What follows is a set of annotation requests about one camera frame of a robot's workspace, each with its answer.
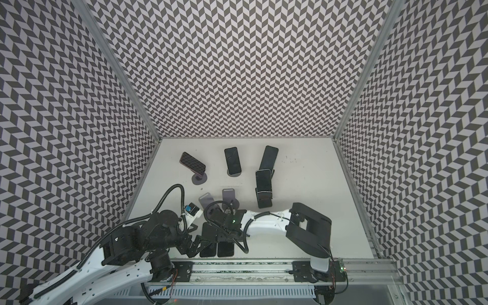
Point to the black phone back right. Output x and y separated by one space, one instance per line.
269 158

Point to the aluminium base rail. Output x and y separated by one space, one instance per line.
278 271

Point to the black folding phone stand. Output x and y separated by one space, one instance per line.
264 199

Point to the grey stand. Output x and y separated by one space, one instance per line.
205 200
199 179
234 172
229 196

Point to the grey stand front right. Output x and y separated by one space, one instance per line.
229 196

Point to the black phone on black stand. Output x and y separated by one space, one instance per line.
263 181

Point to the grey stand back centre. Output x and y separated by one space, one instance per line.
234 172

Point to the grey stand far left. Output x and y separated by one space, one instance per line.
199 179

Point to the black phone back centre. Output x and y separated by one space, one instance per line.
232 157

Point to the white ventilation grille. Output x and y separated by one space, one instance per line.
214 292

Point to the purple phone stand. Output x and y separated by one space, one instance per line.
226 248

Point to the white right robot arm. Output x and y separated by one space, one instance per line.
306 228

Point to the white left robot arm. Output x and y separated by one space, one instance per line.
135 251

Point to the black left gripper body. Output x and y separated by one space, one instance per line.
169 243

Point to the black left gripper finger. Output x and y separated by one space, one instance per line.
185 243
196 246

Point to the grey stand front left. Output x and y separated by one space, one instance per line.
205 200

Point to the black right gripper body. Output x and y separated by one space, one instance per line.
224 236

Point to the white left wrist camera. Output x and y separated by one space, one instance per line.
192 213

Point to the phone reflecting pattern far left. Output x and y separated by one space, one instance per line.
194 165

